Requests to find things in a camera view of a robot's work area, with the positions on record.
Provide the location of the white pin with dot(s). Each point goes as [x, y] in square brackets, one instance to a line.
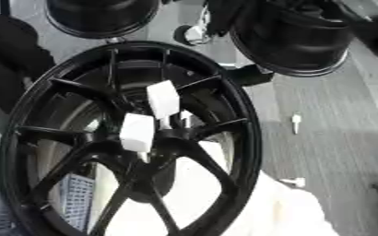
[163, 98]
[137, 132]
[296, 120]
[186, 116]

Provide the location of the blue mesh crate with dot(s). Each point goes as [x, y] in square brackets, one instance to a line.
[77, 199]

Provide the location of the black caster with silver fork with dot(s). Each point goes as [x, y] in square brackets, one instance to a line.
[189, 34]

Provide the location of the black block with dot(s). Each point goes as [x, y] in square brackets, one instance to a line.
[251, 75]

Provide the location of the black spoked wheel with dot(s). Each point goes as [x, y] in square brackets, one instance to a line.
[225, 92]

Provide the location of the black round wheel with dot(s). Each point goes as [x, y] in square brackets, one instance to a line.
[102, 18]
[294, 43]

